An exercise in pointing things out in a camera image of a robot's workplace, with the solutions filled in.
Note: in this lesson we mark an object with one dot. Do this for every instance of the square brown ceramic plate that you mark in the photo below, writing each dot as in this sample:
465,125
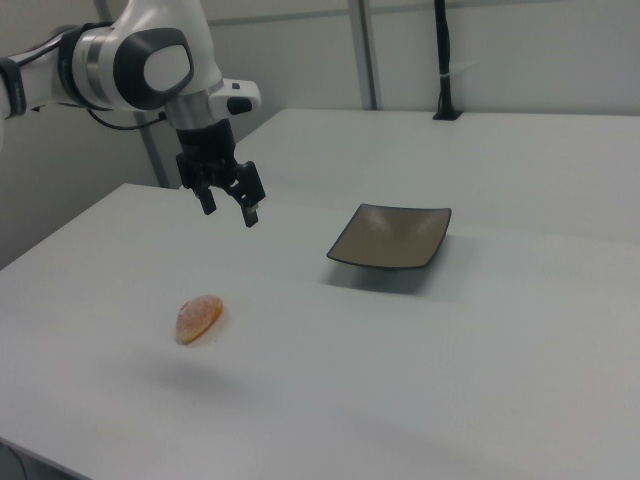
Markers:
390,235

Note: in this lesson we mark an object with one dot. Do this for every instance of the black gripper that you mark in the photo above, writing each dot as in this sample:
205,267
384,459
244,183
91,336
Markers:
205,147

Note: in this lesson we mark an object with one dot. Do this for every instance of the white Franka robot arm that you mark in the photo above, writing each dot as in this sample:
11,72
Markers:
165,70

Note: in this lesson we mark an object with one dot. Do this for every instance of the black camera stand pole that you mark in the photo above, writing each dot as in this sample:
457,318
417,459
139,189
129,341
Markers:
444,50

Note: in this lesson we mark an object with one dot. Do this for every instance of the grey metal partition post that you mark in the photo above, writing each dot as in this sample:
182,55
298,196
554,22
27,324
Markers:
364,55

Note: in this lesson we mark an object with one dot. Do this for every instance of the orange bread roll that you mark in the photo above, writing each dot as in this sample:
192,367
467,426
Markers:
197,317

